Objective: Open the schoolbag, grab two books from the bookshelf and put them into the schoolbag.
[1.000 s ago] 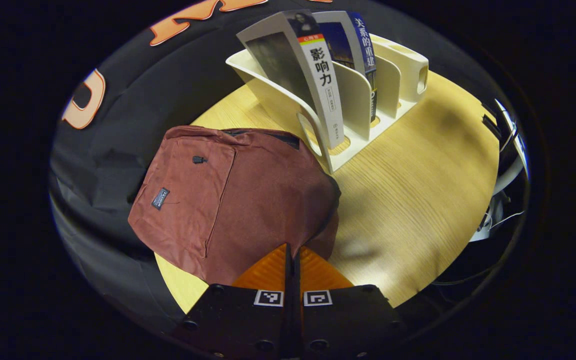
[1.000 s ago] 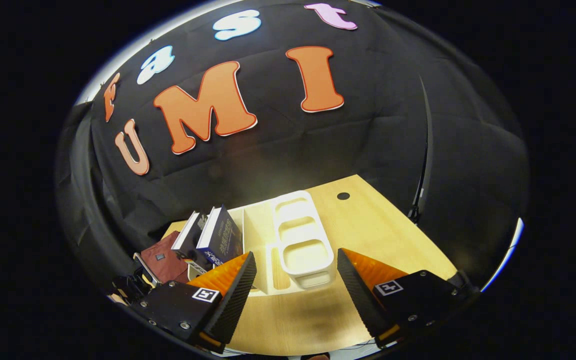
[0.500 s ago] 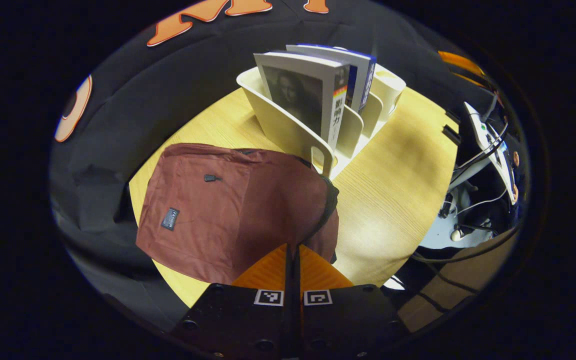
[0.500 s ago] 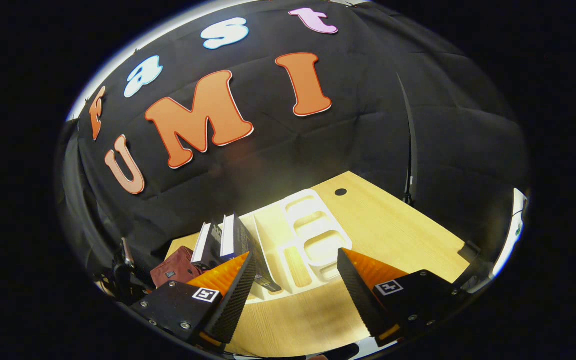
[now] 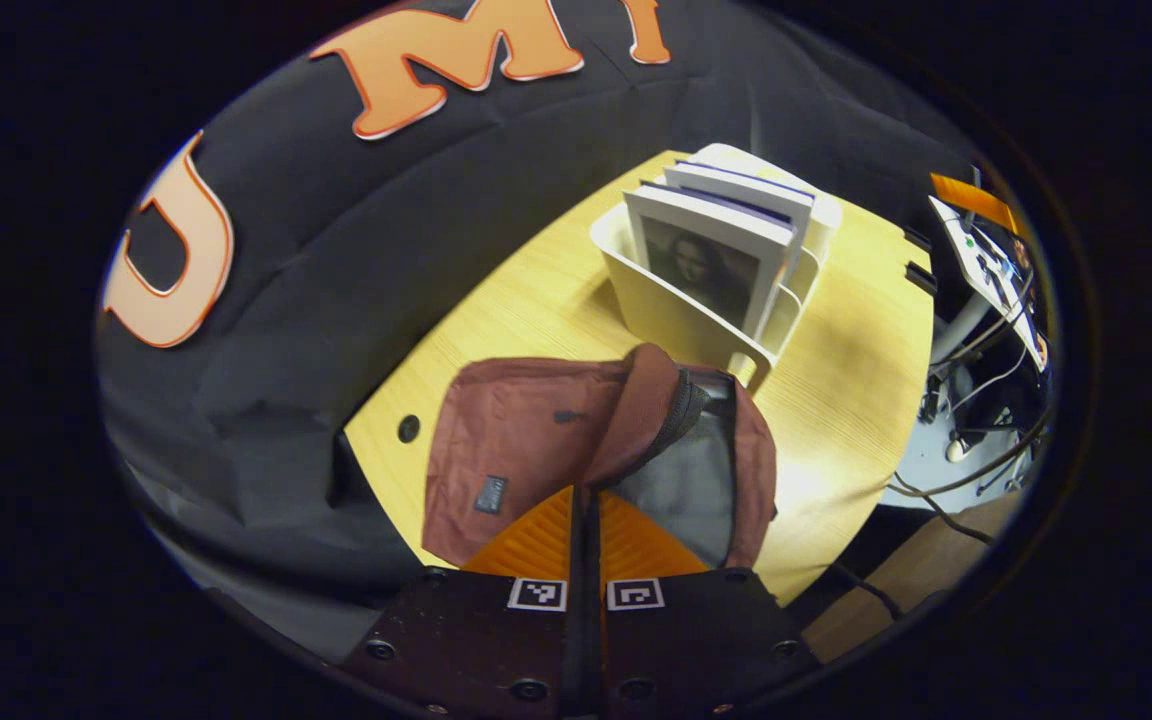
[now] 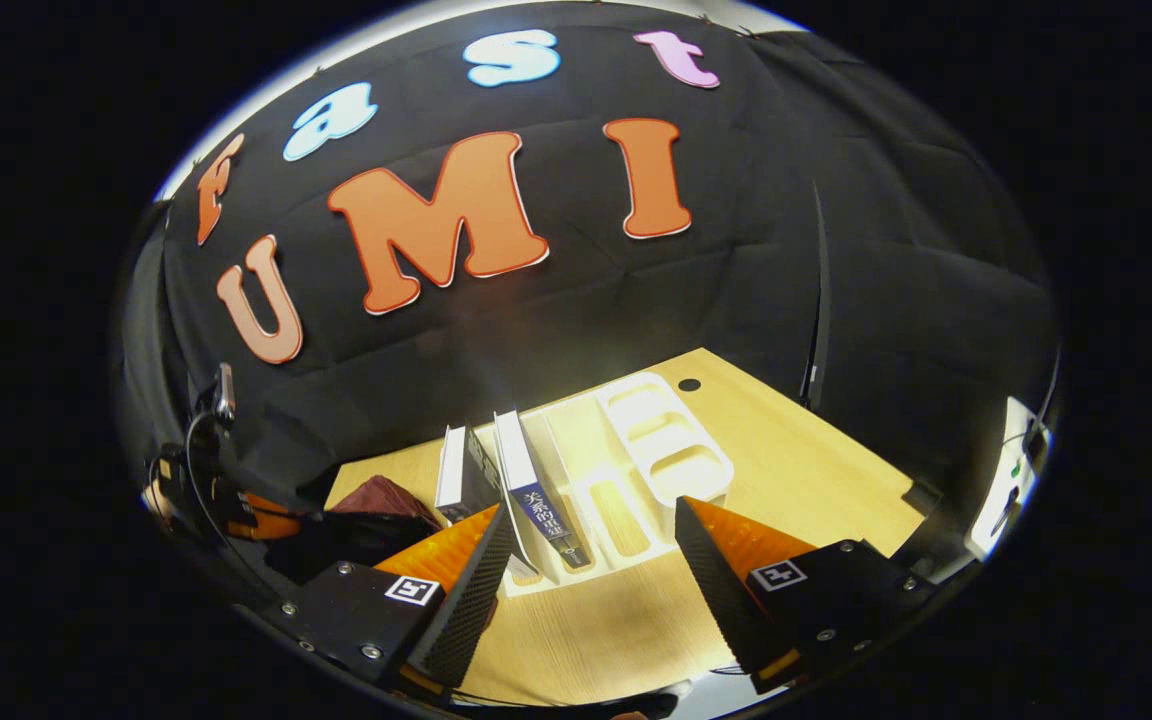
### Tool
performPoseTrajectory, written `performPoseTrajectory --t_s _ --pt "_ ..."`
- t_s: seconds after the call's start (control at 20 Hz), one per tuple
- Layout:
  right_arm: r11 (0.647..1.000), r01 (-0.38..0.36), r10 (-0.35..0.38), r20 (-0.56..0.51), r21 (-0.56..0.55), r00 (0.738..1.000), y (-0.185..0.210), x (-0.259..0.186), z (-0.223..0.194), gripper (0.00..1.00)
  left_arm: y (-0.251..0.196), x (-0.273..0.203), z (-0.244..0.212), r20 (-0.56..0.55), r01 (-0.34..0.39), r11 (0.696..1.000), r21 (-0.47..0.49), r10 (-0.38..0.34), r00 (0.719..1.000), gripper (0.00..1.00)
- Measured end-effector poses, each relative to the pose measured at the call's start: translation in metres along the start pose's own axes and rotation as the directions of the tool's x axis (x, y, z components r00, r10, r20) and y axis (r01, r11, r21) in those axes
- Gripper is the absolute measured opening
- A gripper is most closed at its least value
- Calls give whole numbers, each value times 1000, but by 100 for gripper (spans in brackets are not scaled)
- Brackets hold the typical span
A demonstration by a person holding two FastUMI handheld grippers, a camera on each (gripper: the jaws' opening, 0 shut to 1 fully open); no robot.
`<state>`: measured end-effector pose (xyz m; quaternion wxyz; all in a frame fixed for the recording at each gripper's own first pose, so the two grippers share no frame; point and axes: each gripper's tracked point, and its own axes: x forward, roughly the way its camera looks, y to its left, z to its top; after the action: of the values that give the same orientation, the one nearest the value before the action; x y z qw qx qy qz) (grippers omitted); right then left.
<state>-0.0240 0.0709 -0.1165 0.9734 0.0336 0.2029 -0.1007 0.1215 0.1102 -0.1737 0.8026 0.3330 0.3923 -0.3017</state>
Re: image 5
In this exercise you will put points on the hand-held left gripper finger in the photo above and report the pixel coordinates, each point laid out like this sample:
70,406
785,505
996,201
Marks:
576,650
595,650

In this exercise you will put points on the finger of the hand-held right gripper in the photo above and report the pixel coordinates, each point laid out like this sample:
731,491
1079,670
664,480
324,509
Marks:
976,200

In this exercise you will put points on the maroon schoolbag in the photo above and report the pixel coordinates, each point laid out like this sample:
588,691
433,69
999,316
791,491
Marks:
516,430

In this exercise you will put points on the white book portrait cover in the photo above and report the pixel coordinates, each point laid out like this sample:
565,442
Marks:
701,265

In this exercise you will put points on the white bookshelf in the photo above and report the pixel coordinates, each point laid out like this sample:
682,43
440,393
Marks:
676,320

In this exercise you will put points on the white panel on stand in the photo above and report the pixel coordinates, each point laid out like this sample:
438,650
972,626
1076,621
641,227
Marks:
976,255

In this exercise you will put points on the black table clamp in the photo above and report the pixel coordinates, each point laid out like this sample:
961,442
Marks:
921,239
921,278

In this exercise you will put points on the black desk grommet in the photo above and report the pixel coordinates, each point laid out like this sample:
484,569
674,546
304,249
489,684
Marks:
409,429

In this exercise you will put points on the light wooden board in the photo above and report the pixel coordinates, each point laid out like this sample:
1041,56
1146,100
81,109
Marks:
916,580

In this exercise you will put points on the black backdrop cloth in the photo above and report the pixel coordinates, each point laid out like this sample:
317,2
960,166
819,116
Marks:
336,250

